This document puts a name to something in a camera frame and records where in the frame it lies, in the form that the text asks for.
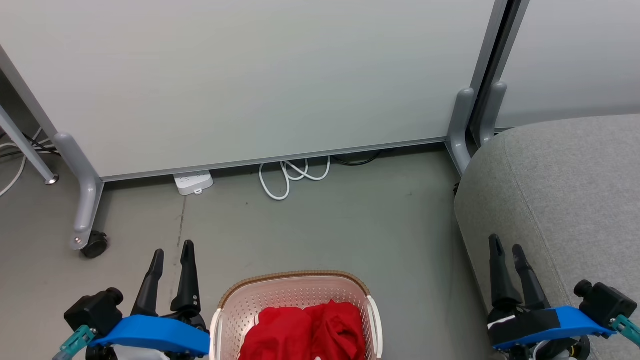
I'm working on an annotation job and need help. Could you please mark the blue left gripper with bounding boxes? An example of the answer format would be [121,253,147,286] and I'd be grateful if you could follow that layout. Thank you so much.
[90,240,212,357]

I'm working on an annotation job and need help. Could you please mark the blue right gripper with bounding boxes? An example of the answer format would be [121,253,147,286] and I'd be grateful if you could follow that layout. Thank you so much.
[488,233,617,350]

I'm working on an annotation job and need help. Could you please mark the red cloth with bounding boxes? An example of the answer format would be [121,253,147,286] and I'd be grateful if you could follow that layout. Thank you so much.
[239,299,367,360]

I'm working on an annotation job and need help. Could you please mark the grey fabric sofa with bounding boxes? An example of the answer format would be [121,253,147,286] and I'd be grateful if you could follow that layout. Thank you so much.
[454,114,640,360]

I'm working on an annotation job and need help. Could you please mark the black caster wheel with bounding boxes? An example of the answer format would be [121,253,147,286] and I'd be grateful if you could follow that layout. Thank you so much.
[80,230,109,260]

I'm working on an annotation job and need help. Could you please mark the white power strip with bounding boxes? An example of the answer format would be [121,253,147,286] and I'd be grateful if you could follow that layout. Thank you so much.
[173,170,215,196]

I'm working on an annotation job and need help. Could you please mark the white laundry basket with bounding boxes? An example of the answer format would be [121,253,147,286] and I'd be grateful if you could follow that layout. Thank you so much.
[209,270,384,360]

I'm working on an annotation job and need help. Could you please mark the grey partition foot with caster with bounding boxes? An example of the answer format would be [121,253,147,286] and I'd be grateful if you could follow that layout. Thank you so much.
[54,132,105,251]

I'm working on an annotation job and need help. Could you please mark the grey metal table leg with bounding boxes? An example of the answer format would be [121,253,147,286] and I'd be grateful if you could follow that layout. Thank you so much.
[0,104,60,186]

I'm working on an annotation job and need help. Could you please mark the wide white partition panel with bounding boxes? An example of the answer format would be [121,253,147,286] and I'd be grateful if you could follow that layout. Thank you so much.
[0,0,511,182]

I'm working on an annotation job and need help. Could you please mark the narrow white partition panel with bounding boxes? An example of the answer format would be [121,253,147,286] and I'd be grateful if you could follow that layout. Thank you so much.
[470,0,640,147]

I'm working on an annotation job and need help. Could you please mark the white looped cable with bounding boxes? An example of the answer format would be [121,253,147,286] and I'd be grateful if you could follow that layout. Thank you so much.
[258,156,332,201]

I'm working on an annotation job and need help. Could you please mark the white cable bundle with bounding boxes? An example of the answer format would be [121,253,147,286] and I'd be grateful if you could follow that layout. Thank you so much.
[0,127,57,198]

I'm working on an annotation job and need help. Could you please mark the black floor cable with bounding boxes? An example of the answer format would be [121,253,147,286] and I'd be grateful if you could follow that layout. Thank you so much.
[331,149,384,167]

